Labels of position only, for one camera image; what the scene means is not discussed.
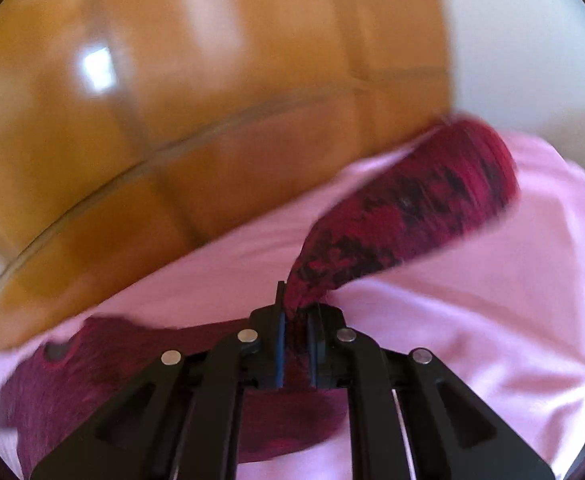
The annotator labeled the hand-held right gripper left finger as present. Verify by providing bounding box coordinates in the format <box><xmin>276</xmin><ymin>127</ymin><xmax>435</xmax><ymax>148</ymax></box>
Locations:
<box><xmin>29</xmin><ymin>281</ymin><xmax>287</xmax><ymax>480</ymax></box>

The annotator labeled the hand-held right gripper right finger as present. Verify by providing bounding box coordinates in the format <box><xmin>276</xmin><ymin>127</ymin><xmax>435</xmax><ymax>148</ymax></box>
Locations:
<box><xmin>307</xmin><ymin>302</ymin><xmax>556</xmax><ymax>480</ymax></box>

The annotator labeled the maroon patterned knit sweater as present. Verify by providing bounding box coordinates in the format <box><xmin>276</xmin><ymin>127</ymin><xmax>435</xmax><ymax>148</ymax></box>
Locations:
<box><xmin>0</xmin><ymin>115</ymin><xmax>521</xmax><ymax>463</ymax></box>

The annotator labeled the pink blanket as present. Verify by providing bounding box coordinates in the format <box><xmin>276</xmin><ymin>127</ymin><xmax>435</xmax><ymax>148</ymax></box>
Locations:
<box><xmin>0</xmin><ymin>130</ymin><xmax>585</xmax><ymax>480</ymax></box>

